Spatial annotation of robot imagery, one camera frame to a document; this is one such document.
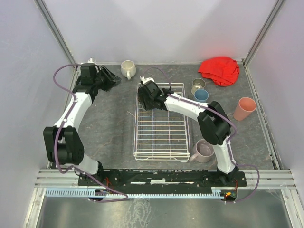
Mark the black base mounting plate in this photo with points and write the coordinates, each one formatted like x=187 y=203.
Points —
x=168 y=181

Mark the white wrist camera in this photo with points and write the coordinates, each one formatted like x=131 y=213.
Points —
x=145 y=80
x=91 y=60

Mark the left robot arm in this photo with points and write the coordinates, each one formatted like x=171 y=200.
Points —
x=63 y=144

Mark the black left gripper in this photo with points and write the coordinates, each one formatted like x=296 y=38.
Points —
x=106 y=75

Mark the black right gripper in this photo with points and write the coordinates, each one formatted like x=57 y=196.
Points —
x=144 y=99

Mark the white wire dish rack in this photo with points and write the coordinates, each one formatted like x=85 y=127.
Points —
x=160 y=135

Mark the red cloth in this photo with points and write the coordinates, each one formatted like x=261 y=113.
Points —
x=223 y=71

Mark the cream ceramic mug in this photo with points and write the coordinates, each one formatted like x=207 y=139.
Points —
x=128 y=69

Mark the white slotted cable duct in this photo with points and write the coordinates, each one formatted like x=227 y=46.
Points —
x=99 y=193

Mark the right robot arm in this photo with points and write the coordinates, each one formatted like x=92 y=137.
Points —
x=214 y=124

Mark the lilac ceramic mug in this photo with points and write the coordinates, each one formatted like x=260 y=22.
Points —
x=202 y=152

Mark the pink plastic cup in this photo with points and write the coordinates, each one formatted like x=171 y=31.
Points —
x=244 y=108

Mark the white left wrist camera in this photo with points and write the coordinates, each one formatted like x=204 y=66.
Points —
x=91 y=60

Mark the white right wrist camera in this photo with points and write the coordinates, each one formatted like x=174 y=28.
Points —
x=145 y=80

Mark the blue plastic cup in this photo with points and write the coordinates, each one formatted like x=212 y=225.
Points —
x=201 y=95

